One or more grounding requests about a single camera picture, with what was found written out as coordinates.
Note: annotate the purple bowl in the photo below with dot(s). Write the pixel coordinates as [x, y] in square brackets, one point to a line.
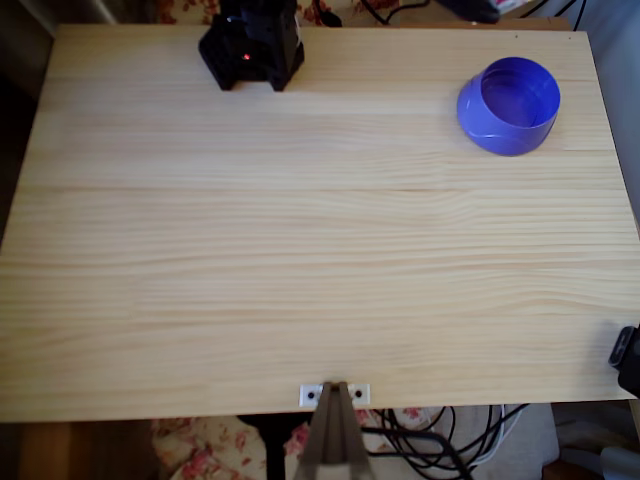
[507, 110]

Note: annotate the floral fabric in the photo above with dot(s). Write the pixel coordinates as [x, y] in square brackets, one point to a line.
[210, 450]

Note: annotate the black stand pole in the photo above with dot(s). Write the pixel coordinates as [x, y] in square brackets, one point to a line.
[274, 450]

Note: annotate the grey camera stand post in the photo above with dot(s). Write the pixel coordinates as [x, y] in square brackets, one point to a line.
[332, 440]

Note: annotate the white metal bracket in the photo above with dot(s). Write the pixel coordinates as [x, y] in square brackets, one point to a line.
[362, 394]

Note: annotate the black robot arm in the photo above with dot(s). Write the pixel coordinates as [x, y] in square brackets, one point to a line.
[255, 50]

